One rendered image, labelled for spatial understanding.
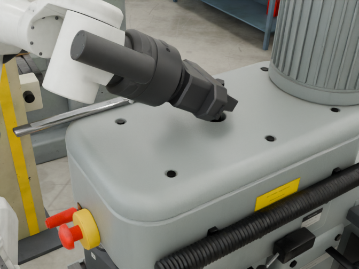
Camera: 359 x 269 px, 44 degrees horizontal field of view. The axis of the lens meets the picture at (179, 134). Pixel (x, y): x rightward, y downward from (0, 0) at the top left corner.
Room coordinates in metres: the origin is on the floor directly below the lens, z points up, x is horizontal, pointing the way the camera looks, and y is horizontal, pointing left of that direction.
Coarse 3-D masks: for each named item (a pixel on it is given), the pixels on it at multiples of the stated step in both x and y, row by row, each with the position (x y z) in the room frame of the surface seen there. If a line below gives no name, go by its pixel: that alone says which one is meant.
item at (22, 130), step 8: (96, 104) 0.61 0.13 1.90; (104, 104) 0.61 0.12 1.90; (112, 104) 0.61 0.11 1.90; (120, 104) 0.62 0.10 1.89; (72, 112) 0.58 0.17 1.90; (80, 112) 0.58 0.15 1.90; (88, 112) 0.59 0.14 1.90; (96, 112) 0.59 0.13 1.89; (40, 120) 0.56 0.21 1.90; (48, 120) 0.56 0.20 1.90; (56, 120) 0.56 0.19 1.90; (64, 120) 0.56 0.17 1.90; (72, 120) 0.57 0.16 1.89; (16, 128) 0.53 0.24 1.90; (24, 128) 0.53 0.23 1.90; (32, 128) 0.54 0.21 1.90; (40, 128) 0.54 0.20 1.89
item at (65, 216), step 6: (66, 210) 0.56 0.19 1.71; (72, 210) 0.56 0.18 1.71; (78, 210) 0.56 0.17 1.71; (54, 216) 0.54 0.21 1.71; (60, 216) 0.54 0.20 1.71; (66, 216) 0.55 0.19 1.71; (72, 216) 0.55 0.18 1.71; (48, 222) 0.53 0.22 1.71; (54, 222) 0.53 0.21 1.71; (60, 222) 0.54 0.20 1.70; (66, 222) 0.54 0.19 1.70
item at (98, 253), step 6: (102, 246) 0.95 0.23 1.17; (84, 252) 0.98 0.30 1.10; (90, 252) 0.96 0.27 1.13; (96, 252) 0.94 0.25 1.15; (102, 252) 0.94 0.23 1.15; (90, 258) 0.96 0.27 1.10; (96, 258) 0.93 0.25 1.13; (102, 258) 0.92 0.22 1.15; (108, 258) 0.92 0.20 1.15; (90, 264) 0.96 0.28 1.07; (96, 264) 0.94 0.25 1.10; (102, 264) 0.91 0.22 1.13; (108, 264) 0.90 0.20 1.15; (114, 264) 0.90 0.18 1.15
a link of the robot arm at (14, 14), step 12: (0, 0) 0.61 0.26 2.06; (12, 0) 0.61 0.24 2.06; (24, 0) 0.62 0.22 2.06; (0, 12) 0.59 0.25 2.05; (12, 12) 0.58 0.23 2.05; (24, 12) 0.56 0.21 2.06; (0, 24) 0.58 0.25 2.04; (12, 24) 0.56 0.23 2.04; (0, 36) 0.59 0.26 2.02; (12, 36) 0.56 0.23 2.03; (0, 48) 0.65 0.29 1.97; (12, 48) 0.66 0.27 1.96
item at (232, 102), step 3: (228, 96) 0.59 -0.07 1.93; (228, 99) 0.59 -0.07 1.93; (231, 99) 0.59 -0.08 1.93; (234, 99) 0.60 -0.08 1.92; (228, 102) 0.59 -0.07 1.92; (231, 102) 0.59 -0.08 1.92; (234, 102) 0.60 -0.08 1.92; (237, 102) 0.60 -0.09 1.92; (228, 105) 0.59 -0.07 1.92; (231, 105) 0.59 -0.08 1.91; (234, 105) 0.60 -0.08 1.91; (225, 108) 0.59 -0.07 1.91; (228, 108) 0.59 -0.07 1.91; (231, 108) 0.59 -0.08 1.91; (228, 111) 0.59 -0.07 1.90; (231, 111) 0.59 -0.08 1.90
